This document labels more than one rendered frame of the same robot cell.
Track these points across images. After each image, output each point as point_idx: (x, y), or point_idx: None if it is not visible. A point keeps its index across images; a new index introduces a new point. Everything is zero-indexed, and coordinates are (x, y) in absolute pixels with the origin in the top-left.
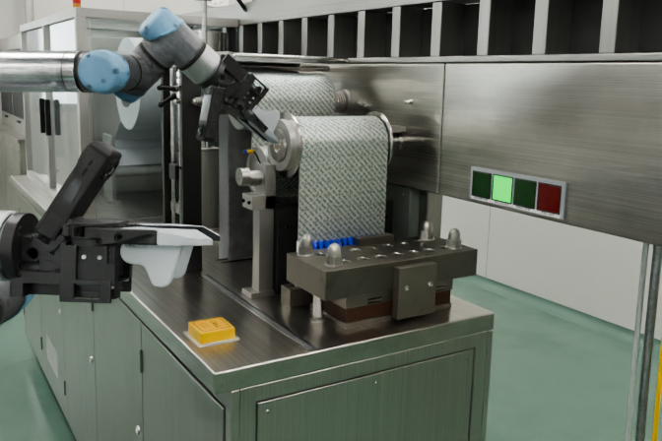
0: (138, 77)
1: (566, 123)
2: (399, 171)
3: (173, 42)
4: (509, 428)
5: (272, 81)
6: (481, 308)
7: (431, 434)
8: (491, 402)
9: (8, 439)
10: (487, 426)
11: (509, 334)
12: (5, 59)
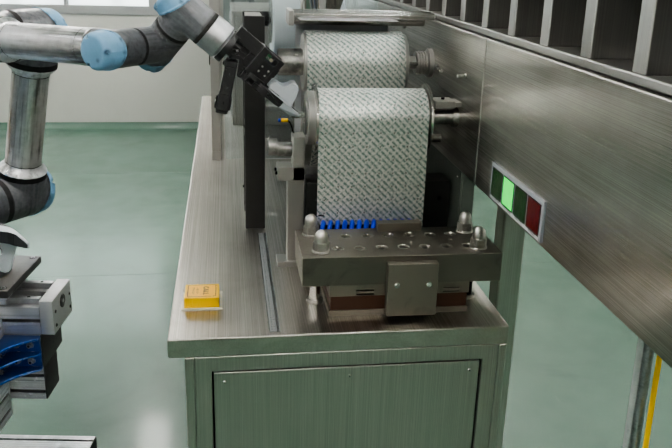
0: (143, 53)
1: (552, 133)
2: (455, 151)
3: (180, 18)
4: (670, 446)
5: (333, 42)
6: (499, 318)
7: (421, 438)
8: (665, 411)
9: (165, 343)
10: (643, 438)
11: None
12: (37, 34)
